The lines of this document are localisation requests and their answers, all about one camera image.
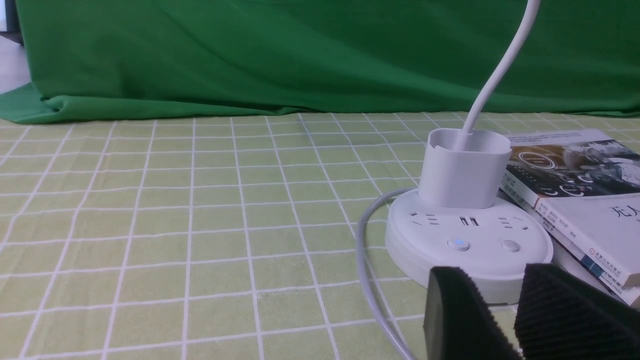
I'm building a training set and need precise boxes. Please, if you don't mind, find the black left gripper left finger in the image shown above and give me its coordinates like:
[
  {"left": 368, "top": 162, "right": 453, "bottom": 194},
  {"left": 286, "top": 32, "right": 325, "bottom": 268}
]
[{"left": 423, "top": 266, "right": 522, "bottom": 360}]

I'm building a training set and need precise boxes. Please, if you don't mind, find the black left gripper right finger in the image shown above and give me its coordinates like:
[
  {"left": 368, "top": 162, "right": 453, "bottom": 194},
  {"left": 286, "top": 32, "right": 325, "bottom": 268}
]
[{"left": 514, "top": 263, "right": 640, "bottom": 360}]

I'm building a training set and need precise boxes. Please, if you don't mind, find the white desk lamp with sockets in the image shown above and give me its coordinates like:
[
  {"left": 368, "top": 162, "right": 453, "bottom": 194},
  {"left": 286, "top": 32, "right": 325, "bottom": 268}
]
[{"left": 384, "top": 0, "right": 553, "bottom": 305}]

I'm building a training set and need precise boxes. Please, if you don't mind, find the bottom thin booklet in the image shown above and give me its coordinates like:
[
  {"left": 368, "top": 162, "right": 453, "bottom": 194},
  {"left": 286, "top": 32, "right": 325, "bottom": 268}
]
[{"left": 551, "top": 242, "right": 611, "bottom": 295}]

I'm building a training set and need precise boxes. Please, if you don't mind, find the middle white book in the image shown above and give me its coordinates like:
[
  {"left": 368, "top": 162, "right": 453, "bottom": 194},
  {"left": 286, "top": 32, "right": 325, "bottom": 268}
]
[{"left": 519, "top": 203, "right": 640, "bottom": 310}]

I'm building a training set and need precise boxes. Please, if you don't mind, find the top book with car cover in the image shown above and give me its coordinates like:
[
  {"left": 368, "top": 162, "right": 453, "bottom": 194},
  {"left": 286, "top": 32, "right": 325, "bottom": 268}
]
[{"left": 500, "top": 129, "right": 640, "bottom": 288}]

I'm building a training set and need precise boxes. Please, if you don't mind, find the green checkered tablecloth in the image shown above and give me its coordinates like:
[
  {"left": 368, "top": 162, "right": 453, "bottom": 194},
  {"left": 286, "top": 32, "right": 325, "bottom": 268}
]
[{"left": 0, "top": 112, "right": 640, "bottom": 360}]

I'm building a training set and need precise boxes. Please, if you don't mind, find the green backdrop cloth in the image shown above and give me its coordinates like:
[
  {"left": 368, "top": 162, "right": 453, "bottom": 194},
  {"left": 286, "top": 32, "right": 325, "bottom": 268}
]
[{"left": 1, "top": 0, "right": 639, "bottom": 125}]

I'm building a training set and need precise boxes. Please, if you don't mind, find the white lamp power cable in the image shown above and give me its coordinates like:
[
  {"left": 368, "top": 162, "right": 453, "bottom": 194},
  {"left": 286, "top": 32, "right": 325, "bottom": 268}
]
[{"left": 355, "top": 187, "right": 418, "bottom": 360}]

